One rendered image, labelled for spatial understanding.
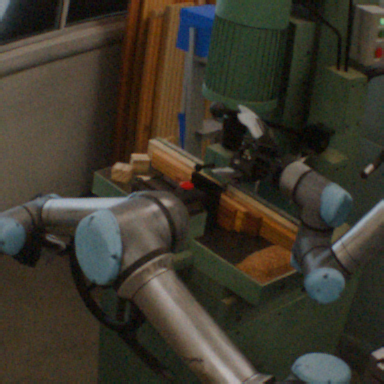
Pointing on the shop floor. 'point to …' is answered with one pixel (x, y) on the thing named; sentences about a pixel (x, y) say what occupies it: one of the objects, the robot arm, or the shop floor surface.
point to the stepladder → (198, 26)
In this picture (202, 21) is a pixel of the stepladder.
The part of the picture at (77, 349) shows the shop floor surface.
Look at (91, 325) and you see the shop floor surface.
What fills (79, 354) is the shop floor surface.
